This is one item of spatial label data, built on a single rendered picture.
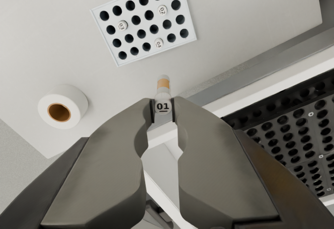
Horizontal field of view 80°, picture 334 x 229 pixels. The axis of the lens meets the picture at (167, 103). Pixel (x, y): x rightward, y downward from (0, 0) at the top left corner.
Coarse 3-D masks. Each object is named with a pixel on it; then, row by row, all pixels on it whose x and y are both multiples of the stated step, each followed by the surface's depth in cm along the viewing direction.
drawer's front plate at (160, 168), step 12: (144, 156) 24; (156, 156) 28; (168, 156) 32; (144, 168) 23; (156, 168) 26; (168, 168) 30; (156, 180) 24; (168, 180) 28; (156, 192) 25; (168, 192) 26; (168, 204) 26; (180, 216) 27; (192, 228) 29
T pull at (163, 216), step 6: (150, 204) 29; (150, 210) 29; (156, 210) 30; (162, 210) 30; (156, 216) 30; (162, 216) 30; (168, 216) 30; (162, 222) 30; (168, 222) 31; (168, 228) 31
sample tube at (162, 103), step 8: (160, 80) 16; (168, 80) 16; (160, 88) 14; (168, 88) 14; (160, 96) 13; (168, 96) 13; (160, 104) 13; (168, 104) 13; (160, 112) 13; (168, 112) 13
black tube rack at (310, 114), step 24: (288, 96) 25; (312, 96) 25; (240, 120) 27; (264, 120) 23; (288, 120) 23; (312, 120) 23; (264, 144) 25; (288, 144) 28; (312, 144) 25; (288, 168) 27; (312, 168) 31
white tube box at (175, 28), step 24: (120, 0) 26; (144, 0) 29; (168, 0) 26; (96, 24) 27; (144, 24) 28; (168, 24) 31; (192, 24) 27; (120, 48) 29; (144, 48) 30; (168, 48) 29
